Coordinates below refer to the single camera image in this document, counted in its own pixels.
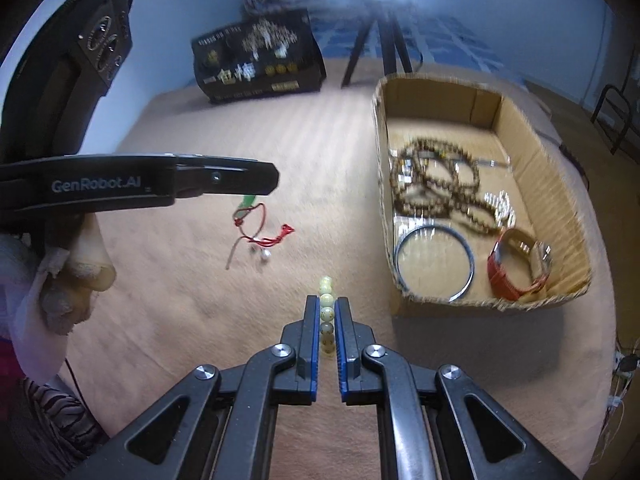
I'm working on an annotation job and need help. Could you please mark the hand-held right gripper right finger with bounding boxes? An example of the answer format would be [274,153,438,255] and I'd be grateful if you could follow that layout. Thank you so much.
[335,296,581,480]

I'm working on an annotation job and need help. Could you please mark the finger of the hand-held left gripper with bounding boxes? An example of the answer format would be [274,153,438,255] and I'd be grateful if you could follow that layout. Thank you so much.
[0,152,281,221]

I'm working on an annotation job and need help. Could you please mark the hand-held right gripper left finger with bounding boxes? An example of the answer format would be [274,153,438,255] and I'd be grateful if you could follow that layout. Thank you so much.
[65,296,321,480]

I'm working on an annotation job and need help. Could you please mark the jade pendant with red cord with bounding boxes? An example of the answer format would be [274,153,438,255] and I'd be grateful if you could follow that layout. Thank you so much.
[225,194,297,272]

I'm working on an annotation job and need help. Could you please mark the pale bead bracelet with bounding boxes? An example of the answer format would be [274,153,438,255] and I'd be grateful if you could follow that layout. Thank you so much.
[318,275,337,358]

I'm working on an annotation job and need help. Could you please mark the silver bangle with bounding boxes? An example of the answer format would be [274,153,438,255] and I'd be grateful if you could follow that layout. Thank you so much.
[393,224,476,303]

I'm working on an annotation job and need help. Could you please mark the red strap watch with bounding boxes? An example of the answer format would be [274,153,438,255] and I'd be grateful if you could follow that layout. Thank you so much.
[487,228,553,301]

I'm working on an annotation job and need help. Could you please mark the brown wooden bead necklace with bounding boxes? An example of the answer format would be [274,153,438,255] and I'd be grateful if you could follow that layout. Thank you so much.
[391,141,503,235]

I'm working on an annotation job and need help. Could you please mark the white bead bracelet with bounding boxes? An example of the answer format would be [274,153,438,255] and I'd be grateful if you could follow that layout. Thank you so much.
[482,191,518,226]

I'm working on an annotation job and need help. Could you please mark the cardboard box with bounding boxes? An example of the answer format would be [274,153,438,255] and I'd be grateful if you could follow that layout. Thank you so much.
[372,74,593,317]

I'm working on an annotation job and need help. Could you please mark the person's left forearm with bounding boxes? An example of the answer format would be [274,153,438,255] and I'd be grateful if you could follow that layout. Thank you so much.
[0,235,68,386]

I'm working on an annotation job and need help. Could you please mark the person's left hand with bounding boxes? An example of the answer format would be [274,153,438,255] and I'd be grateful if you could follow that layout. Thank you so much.
[30,212,118,336]

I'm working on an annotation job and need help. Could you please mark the black snack bag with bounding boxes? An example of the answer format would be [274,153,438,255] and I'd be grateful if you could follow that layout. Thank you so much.
[191,7,327,106]

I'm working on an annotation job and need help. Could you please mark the black tripod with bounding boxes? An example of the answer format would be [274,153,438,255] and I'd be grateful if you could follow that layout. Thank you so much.
[341,0,415,90]

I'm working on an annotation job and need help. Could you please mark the blue patterned bed sheet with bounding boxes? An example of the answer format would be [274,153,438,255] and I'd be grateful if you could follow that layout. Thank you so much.
[310,2,531,86]

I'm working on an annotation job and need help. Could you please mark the striped patterned clothing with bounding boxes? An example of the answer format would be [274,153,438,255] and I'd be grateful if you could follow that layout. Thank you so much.
[0,340,111,480]

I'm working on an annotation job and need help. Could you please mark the black metal rack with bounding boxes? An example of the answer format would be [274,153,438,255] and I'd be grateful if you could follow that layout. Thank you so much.
[590,82,640,156]

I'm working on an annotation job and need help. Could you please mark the thin tangled wires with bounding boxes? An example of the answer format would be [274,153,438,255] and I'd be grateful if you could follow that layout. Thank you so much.
[602,340,640,441]

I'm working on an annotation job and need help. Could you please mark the black cable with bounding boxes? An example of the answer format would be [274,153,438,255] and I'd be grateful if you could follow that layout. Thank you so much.
[537,100,593,193]

